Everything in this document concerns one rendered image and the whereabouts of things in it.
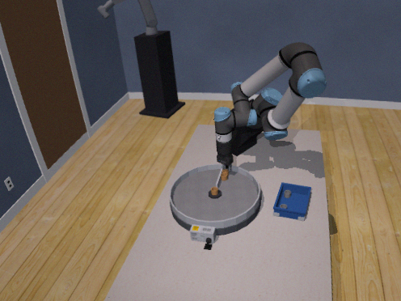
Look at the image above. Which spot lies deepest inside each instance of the blue plastic crate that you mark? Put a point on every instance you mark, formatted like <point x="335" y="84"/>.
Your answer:
<point x="297" y="201"/>

